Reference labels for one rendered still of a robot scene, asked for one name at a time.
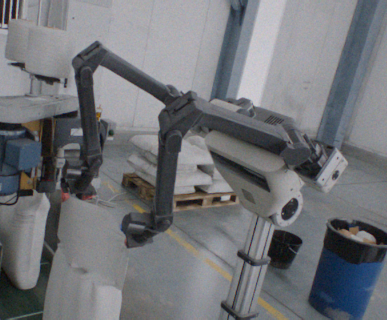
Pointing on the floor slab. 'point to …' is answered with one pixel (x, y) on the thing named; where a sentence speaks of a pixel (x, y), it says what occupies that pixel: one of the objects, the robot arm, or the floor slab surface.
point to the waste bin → (348, 269)
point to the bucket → (283, 249)
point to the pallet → (148, 192)
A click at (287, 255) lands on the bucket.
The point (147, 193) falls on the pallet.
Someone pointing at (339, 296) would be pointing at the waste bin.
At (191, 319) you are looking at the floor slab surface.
